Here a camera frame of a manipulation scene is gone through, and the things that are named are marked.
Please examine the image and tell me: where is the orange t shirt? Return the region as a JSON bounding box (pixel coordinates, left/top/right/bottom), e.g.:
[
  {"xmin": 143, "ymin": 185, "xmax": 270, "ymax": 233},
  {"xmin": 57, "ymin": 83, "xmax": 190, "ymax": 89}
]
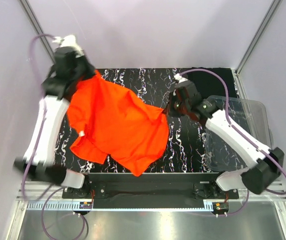
[{"xmin": 67, "ymin": 70, "xmax": 169, "ymax": 177}]

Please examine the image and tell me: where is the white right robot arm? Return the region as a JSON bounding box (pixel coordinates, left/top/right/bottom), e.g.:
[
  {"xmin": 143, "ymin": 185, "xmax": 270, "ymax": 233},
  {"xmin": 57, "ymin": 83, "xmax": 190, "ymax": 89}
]
[{"xmin": 163, "ymin": 78, "xmax": 285, "ymax": 198}]

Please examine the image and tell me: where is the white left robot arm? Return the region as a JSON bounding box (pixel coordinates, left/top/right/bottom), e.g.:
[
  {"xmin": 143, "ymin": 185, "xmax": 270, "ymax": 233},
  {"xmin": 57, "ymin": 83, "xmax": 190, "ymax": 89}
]
[{"xmin": 13, "ymin": 46, "xmax": 95, "ymax": 198}]

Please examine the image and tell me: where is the folded black t shirt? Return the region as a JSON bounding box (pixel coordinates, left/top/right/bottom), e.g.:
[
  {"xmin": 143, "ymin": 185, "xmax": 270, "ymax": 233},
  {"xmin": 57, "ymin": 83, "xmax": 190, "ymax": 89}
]
[{"xmin": 187, "ymin": 68, "xmax": 238, "ymax": 98}]

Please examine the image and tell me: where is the clear plastic bin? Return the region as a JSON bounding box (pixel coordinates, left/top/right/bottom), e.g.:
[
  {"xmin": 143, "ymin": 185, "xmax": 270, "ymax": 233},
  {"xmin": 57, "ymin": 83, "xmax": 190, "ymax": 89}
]
[{"xmin": 204, "ymin": 97, "xmax": 273, "ymax": 172}]

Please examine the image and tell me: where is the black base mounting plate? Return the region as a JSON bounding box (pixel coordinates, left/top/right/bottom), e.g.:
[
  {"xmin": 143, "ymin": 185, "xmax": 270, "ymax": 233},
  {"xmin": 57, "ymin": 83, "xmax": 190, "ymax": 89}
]
[{"xmin": 62, "ymin": 173, "xmax": 239, "ymax": 205}]

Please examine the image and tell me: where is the right orange connector block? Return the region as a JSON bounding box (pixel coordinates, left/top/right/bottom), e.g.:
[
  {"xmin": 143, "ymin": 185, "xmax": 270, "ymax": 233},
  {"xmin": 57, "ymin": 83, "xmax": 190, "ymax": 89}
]
[{"xmin": 215, "ymin": 202, "xmax": 229, "ymax": 210}]

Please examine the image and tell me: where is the orange connector block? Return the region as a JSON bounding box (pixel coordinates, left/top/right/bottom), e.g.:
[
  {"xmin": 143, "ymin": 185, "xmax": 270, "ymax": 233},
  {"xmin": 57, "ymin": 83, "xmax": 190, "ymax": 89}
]
[
  {"xmin": 79, "ymin": 201, "xmax": 93, "ymax": 209},
  {"xmin": 215, "ymin": 202, "xmax": 229, "ymax": 210}
]

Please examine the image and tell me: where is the left orange connector block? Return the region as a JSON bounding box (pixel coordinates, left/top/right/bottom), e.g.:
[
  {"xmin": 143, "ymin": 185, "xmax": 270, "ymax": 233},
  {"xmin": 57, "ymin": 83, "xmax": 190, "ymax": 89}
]
[{"xmin": 79, "ymin": 201, "xmax": 93, "ymax": 209}]

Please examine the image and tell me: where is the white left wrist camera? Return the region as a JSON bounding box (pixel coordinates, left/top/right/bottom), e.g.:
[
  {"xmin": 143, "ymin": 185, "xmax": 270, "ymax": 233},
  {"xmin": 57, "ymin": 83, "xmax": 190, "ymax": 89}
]
[{"xmin": 52, "ymin": 34, "xmax": 85, "ymax": 57}]

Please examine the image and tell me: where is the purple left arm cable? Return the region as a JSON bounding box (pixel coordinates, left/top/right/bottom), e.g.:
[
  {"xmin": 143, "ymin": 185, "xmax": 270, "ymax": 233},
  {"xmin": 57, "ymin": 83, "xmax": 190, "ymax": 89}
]
[{"xmin": 20, "ymin": 33, "xmax": 89, "ymax": 240}]

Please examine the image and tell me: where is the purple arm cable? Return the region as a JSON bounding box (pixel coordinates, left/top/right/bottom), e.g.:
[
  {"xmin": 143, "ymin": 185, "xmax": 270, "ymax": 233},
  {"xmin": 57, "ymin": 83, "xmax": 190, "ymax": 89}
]
[
  {"xmin": 180, "ymin": 68, "xmax": 286, "ymax": 217},
  {"xmin": 20, "ymin": 33, "xmax": 89, "ymax": 240}
]

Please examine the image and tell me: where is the left aluminium frame post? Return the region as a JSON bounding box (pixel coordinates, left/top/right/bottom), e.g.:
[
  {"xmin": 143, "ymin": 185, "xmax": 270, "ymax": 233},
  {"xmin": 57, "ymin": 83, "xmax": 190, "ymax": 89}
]
[{"xmin": 18, "ymin": 0, "xmax": 54, "ymax": 62}]

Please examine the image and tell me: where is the aluminium frame post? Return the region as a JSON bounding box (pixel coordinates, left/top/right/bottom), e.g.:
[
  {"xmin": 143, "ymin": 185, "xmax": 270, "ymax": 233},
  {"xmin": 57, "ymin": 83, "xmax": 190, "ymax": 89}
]
[
  {"xmin": 18, "ymin": 0, "xmax": 54, "ymax": 62},
  {"xmin": 235, "ymin": 0, "xmax": 283, "ymax": 75}
]

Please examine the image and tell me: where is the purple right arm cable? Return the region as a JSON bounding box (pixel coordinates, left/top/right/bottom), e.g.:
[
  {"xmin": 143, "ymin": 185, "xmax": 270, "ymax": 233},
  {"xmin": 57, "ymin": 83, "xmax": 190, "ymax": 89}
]
[{"xmin": 180, "ymin": 68, "xmax": 286, "ymax": 217}]

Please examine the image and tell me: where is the right aluminium frame post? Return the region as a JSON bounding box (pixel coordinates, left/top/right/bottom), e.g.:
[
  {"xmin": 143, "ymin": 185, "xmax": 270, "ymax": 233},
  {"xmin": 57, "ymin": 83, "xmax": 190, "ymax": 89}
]
[{"xmin": 235, "ymin": 0, "xmax": 283, "ymax": 75}]

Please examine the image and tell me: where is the slotted cable duct rail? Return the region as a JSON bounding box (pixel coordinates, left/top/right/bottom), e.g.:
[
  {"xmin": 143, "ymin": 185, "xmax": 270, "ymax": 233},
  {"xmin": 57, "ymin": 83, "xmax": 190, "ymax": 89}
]
[{"xmin": 27, "ymin": 200, "xmax": 214, "ymax": 212}]

